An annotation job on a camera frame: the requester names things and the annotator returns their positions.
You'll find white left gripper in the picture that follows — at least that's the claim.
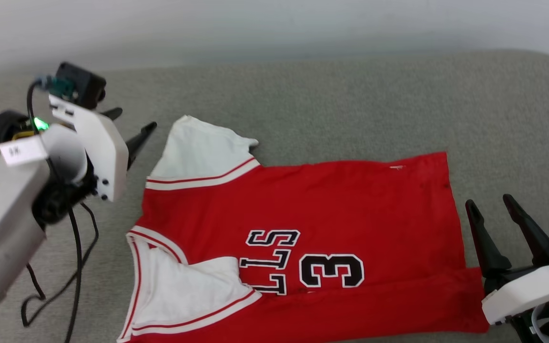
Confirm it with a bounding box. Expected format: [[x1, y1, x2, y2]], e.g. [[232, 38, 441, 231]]
[[48, 94, 158, 202]]

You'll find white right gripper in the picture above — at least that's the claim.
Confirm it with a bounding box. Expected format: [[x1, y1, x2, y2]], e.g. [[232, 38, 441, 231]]
[[465, 193, 549, 326]]

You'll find red white basketball jersey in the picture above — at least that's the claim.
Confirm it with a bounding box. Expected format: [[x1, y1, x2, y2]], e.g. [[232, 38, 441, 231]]
[[116, 115, 490, 343]]

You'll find white paper label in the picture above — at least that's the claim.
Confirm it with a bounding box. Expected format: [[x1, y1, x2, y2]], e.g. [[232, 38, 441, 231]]
[[0, 138, 49, 167]]

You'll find grey fabric sofa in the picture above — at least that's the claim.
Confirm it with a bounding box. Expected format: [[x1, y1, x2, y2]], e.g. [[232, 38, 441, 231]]
[[0, 49, 549, 343]]

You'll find black cable with teal plug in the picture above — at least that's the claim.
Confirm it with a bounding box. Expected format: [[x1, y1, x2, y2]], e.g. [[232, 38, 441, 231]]
[[21, 75, 100, 343]]

